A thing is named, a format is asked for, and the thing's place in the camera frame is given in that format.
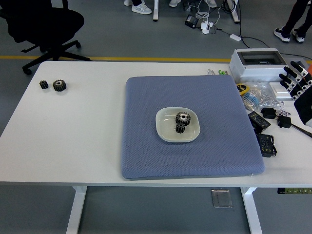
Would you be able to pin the large black gear silver hub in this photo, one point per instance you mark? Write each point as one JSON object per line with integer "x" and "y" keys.
{"x": 182, "y": 118}
{"x": 59, "y": 85}

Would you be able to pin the black power adapter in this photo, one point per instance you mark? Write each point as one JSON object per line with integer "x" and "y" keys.
{"x": 268, "y": 112}
{"x": 284, "y": 122}

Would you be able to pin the white adapter box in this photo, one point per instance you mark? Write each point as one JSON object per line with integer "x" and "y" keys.
{"x": 235, "y": 37}

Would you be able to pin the black digital controller module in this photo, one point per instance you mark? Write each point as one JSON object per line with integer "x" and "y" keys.
{"x": 259, "y": 120}
{"x": 267, "y": 145}

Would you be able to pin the black floor device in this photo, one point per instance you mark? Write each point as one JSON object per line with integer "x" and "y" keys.
{"x": 191, "y": 21}

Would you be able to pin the small black gear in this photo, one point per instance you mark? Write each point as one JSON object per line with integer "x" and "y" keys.
{"x": 44, "y": 84}
{"x": 180, "y": 128}

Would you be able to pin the white square dish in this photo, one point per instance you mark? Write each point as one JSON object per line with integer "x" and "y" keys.
{"x": 165, "y": 126}

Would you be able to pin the metal floor plate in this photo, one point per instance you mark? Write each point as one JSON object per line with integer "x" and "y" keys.
{"x": 221, "y": 198}

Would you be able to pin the blue-grey quilted mat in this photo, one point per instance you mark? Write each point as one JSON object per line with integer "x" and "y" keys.
{"x": 185, "y": 158}

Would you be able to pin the clear terminal connector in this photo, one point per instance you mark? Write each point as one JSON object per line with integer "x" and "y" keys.
{"x": 211, "y": 72}

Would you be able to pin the yellow tape measure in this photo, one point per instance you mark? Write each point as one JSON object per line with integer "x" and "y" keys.
{"x": 241, "y": 88}

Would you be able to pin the grey block with square hole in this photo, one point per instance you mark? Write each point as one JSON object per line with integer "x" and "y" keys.
{"x": 306, "y": 62}

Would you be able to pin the clear bag of parts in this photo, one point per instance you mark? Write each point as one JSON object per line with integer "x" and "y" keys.
{"x": 264, "y": 95}

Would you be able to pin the black office chair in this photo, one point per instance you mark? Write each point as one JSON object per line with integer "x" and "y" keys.
{"x": 46, "y": 24}

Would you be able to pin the white sneaker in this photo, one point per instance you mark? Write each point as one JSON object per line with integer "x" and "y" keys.
{"x": 211, "y": 3}
{"x": 141, "y": 8}
{"x": 128, "y": 2}
{"x": 174, "y": 3}

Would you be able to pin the white table leg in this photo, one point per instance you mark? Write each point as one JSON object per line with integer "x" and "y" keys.
{"x": 252, "y": 212}
{"x": 76, "y": 209}

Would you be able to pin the green terminal connector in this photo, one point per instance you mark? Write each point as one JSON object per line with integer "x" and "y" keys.
{"x": 223, "y": 72}

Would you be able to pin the thin black bar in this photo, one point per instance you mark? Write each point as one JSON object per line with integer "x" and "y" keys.
{"x": 302, "y": 130}

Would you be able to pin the person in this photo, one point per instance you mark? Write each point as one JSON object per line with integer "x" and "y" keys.
{"x": 296, "y": 14}

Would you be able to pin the white switch panel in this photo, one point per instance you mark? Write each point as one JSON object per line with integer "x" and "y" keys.
{"x": 276, "y": 89}

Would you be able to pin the white desk leg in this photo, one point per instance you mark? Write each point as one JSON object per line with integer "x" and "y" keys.
{"x": 234, "y": 12}
{"x": 156, "y": 9}

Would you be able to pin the grey electrical enclosure box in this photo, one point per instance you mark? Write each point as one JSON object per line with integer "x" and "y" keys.
{"x": 258, "y": 69}

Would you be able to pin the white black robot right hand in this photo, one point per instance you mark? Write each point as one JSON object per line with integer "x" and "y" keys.
{"x": 304, "y": 104}

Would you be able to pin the white power strip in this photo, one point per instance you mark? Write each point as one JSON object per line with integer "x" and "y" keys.
{"x": 206, "y": 27}

